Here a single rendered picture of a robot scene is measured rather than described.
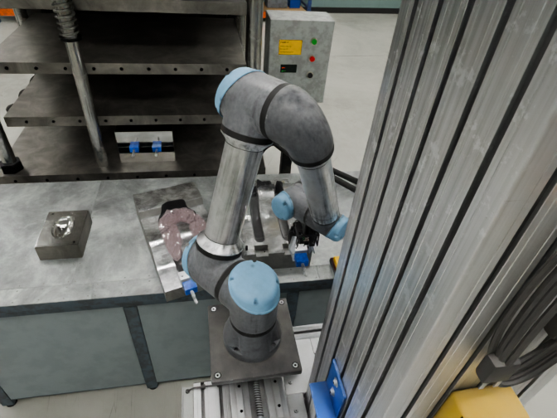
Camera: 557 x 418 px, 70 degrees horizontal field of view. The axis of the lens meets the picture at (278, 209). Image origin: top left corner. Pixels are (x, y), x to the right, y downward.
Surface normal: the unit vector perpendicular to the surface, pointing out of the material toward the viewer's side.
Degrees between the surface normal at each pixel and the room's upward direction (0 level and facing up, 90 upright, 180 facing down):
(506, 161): 90
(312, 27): 90
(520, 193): 90
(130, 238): 0
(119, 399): 0
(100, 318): 90
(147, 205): 0
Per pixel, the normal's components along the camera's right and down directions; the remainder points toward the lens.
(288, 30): 0.16, 0.65
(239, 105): -0.56, 0.25
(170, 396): 0.07, -0.77
